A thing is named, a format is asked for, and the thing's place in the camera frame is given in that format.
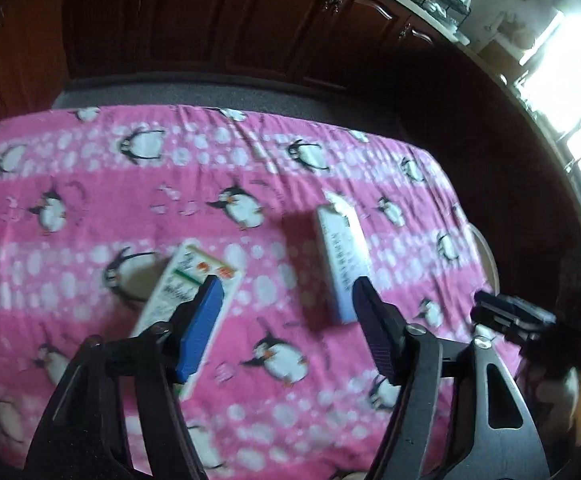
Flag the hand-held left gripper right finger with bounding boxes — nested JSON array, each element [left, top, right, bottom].
[[351, 277, 553, 480]]

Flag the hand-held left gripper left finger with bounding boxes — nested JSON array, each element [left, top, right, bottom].
[[23, 275, 224, 480]]

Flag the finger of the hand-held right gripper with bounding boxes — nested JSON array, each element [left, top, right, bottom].
[[475, 291, 556, 326], [473, 310, 541, 346]]

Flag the white plastic bucket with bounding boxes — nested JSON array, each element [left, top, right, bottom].
[[467, 222, 499, 301]]

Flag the green white printed carton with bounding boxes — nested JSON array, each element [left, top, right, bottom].
[[129, 240, 246, 401]]

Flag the white long box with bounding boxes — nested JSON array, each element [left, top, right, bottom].
[[317, 191, 373, 325]]

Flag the pink penguin printed blanket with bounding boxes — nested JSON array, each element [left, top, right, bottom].
[[0, 105, 508, 480]]

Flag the bright window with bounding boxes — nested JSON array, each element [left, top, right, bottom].
[[517, 5, 581, 166]]

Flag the dark wooden kitchen cabinets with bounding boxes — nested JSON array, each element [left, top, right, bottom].
[[0, 0, 581, 311]]

